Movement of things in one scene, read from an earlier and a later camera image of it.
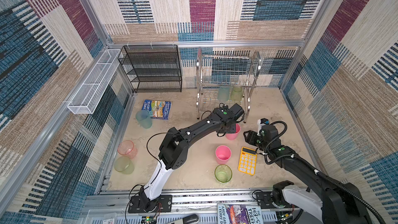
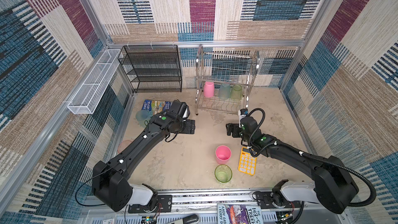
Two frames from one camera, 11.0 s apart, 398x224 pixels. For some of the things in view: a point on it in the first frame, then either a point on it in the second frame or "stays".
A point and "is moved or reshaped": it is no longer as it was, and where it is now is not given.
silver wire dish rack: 226,80 stays
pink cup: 233,136 is moved or reshaped
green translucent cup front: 223,173 stays
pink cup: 223,154 stays
